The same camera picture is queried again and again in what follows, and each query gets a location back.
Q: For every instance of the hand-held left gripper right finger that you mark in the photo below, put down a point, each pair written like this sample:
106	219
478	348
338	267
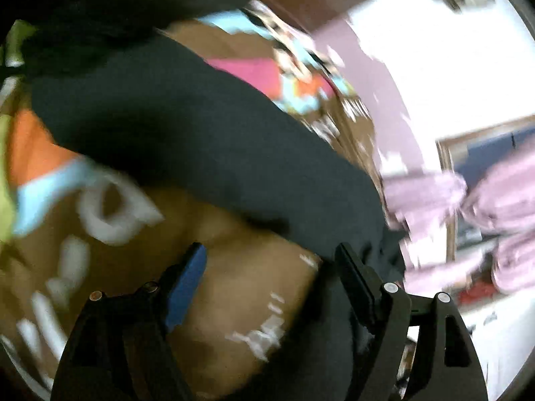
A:
355	275

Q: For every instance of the black cloth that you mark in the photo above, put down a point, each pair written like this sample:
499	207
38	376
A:
104	4

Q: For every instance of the narrow pink curtain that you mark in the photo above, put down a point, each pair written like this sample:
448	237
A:
516	263

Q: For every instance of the knotted pink curtain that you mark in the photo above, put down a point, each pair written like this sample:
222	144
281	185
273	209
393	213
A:
422	200

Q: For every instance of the wooden framed window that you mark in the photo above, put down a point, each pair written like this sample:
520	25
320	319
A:
449	150

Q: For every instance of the brown printed blanket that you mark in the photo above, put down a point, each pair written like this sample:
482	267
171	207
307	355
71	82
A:
234	284

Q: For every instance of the dark navy garment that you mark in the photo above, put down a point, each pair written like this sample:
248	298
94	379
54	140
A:
217	142

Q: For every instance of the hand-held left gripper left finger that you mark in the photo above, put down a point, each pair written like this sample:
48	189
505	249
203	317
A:
186	288

